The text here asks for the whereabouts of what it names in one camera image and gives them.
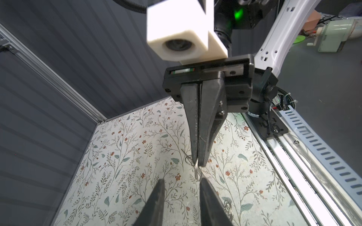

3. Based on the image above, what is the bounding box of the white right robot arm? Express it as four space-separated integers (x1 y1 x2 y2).
163 1 318 167

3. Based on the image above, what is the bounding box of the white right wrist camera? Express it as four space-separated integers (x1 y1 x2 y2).
146 1 228 65

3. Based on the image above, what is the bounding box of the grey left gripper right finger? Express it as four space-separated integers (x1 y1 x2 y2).
199 178 232 226

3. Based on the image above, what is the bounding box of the white vented strip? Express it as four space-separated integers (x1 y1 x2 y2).
279 108 362 207

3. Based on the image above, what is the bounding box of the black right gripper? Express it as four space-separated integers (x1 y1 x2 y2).
162 54 279 167

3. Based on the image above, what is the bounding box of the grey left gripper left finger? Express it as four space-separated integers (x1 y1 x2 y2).
133 179 166 226

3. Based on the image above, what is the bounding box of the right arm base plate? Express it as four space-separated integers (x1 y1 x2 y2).
251 110 289 139

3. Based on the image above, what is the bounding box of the aluminium mounting rail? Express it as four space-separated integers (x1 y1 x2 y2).
243 112 362 226

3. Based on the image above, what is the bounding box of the green key tag with key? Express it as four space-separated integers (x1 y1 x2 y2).
182 150 210 183

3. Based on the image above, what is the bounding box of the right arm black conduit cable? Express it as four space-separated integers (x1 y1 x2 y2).
113 0 149 14

